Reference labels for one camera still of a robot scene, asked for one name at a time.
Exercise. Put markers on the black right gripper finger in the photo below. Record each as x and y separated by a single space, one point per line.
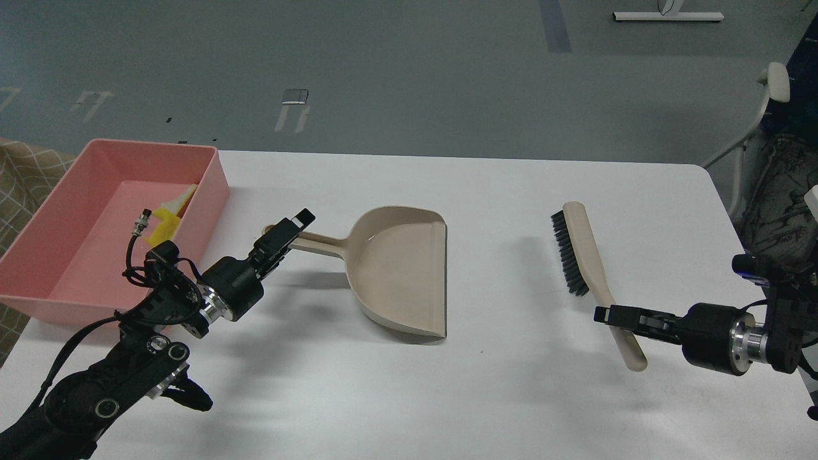
656 334
630 318

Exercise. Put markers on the beige plastic dustpan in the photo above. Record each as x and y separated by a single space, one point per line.
395 259

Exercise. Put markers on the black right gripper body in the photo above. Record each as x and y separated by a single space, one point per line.
712 337

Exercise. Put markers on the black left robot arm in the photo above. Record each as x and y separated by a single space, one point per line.
68 416

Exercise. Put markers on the yellow sponge piece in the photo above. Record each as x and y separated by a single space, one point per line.
169 220

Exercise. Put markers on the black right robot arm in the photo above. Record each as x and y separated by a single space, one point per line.
789 325

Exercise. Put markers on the white office chair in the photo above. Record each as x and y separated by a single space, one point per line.
772 191

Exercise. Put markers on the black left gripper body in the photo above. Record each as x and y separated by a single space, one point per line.
236 283

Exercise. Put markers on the beige hand brush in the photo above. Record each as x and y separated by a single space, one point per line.
584 272

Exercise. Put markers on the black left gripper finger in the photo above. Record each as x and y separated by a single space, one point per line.
283 233
267 260

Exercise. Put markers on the beige checkered cloth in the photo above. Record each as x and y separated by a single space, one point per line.
28 175

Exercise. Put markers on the grey floor socket plate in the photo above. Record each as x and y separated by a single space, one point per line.
295 96

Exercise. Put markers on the white desk base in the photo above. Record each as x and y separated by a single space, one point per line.
669 11

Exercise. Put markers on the pink plastic bin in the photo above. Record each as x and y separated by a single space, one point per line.
66 265

